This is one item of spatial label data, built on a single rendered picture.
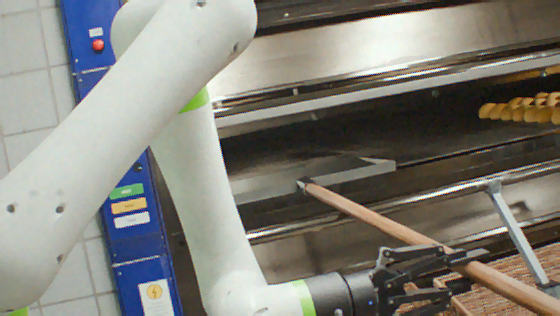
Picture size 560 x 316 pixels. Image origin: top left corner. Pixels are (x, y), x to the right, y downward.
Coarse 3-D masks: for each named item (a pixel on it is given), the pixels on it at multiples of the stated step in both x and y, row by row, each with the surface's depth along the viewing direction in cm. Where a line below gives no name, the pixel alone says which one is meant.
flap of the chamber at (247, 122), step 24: (480, 72) 210; (504, 72) 212; (528, 72) 220; (552, 72) 232; (336, 96) 202; (360, 96) 203; (384, 96) 205; (408, 96) 215; (432, 96) 228; (216, 120) 195; (240, 120) 197; (264, 120) 200; (288, 120) 210
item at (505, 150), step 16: (496, 144) 234; (512, 144) 230; (528, 144) 232; (544, 144) 233; (432, 160) 227; (448, 160) 226; (464, 160) 227; (480, 160) 228; (496, 160) 229; (384, 176) 222; (400, 176) 223; (416, 176) 224; (336, 192) 219; (352, 192) 220; (240, 208) 213; (256, 208) 214; (272, 208) 215
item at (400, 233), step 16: (320, 192) 196; (352, 208) 172; (368, 224) 162; (384, 224) 153; (400, 224) 150; (400, 240) 145; (416, 240) 138; (432, 240) 134; (464, 272) 119; (480, 272) 114; (496, 272) 112; (496, 288) 109; (512, 288) 105; (528, 288) 103; (528, 304) 100; (544, 304) 97
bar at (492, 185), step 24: (528, 168) 191; (552, 168) 192; (432, 192) 186; (456, 192) 186; (480, 192) 189; (336, 216) 180; (504, 216) 184; (264, 240) 177; (528, 264) 176; (552, 288) 169
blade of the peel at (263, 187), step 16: (336, 160) 255; (352, 160) 250; (368, 160) 243; (384, 160) 229; (272, 176) 246; (288, 176) 241; (304, 176) 236; (320, 176) 232; (336, 176) 219; (352, 176) 220; (368, 176) 221; (240, 192) 229; (256, 192) 214; (272, 192) 215; (288, 192) 216
